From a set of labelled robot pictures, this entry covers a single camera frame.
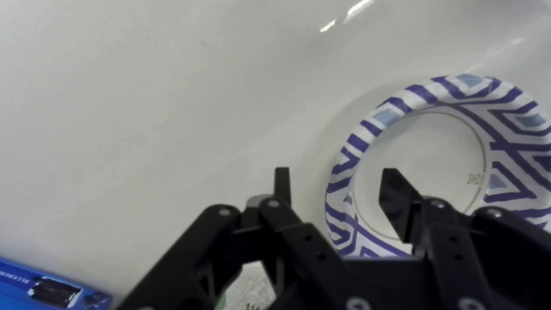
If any printed paper sheet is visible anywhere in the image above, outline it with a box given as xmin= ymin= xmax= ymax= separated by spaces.
xmin=217 ymin=261 xmax=277 ymax=310

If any blue patterned paper plate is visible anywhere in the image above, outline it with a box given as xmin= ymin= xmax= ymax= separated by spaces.
xmin=325 ymin=74 xmax=551 ymax=259

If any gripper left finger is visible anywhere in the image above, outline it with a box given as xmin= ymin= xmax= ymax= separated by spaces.
xmin=115 ymin=167 xmax=371 ymax=310

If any blue box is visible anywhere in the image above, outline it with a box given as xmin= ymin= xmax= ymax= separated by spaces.
xmin=0 ymin=257 xmax=113 ymax=310

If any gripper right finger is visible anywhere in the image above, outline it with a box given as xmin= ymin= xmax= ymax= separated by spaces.
xmin=378 ymin=168 xmax=551 ymax=310

